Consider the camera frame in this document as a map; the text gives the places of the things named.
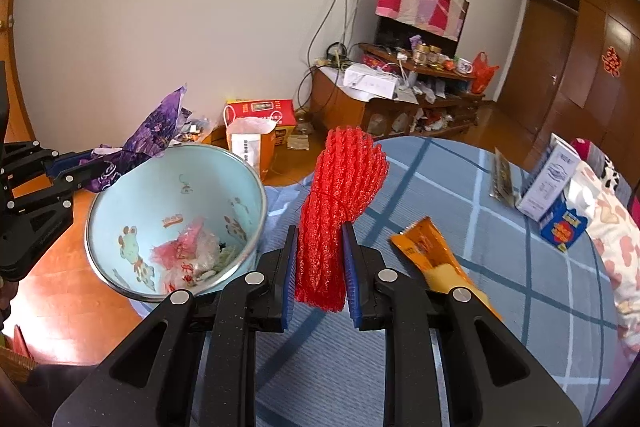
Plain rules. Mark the orange and yellow snack packet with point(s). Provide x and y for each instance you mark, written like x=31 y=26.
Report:
x=430 y=247

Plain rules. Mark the red and yellow cardboard box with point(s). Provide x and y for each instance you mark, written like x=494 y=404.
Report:
x=280 y=112

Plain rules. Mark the blue and white drink carton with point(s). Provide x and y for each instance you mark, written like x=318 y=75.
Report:
x=562 y=227

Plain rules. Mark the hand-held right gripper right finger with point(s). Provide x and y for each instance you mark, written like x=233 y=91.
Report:
x=352 y=287

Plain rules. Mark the black television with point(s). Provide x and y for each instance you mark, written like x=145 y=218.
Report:
x=400 y=32

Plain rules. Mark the pink floral quilt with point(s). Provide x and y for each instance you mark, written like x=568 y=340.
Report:
x=615 y=257

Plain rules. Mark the light blue cartoon bin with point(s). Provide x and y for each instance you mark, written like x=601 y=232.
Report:
x=150 y=187

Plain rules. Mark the red paper-cut decoration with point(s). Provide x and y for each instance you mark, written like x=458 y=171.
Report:
x=612 y=61

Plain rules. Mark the purple foil wrapper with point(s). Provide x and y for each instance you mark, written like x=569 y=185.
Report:
x=155 y=127

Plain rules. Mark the blue checked blanket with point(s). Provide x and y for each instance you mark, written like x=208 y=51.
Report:
x=500 y=297

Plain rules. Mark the cow print pillow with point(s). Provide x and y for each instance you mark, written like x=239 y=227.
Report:
x=607 y=172

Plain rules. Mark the silver foil packet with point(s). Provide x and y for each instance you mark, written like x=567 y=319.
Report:
x=502 y=179

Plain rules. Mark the white mug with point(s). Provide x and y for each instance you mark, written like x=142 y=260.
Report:
x=464 y=66

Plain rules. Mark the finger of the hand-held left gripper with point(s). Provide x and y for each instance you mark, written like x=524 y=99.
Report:
x=65 y=161
x=62 y=186

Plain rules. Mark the wooden door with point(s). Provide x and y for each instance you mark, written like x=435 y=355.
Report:
x=537 y=62

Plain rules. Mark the white flat box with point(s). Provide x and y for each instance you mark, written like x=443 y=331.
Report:
x=370 y=82

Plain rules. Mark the wooden wardrobe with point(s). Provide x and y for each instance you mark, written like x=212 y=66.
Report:
x=610 y=22

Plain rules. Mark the white and orange shopping bag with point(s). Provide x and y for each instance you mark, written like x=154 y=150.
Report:
x=250 y=147

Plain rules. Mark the wooden television cabinet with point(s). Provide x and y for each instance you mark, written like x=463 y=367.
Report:
x=345 y=112

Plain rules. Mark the red foam net sleeve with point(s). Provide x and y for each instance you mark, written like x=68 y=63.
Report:
x=340 y=187

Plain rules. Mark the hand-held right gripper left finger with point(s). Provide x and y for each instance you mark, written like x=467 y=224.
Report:
x=285 y=287

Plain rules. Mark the white milk carton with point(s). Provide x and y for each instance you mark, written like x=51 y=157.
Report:
x=545 y=187

